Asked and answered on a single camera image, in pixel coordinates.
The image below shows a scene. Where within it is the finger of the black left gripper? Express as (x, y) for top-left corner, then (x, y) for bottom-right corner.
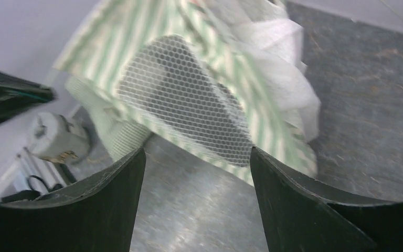
(0, 72), (56, 124)

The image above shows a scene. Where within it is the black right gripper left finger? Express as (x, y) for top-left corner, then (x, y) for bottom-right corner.
(0, 149), (146, 252)

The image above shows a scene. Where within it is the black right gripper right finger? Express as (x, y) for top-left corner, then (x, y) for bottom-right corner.
(250, 147), (403, 252)

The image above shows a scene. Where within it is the green striped pet tent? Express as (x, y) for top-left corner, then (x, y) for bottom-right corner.
(54, 1), (321, 184)

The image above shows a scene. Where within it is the green checked pet cushion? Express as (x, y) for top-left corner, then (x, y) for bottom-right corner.
(65, 77), (153, 161)

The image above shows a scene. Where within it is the aluminium rail frame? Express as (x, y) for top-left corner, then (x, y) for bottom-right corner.
(0, 112), (85, 199)

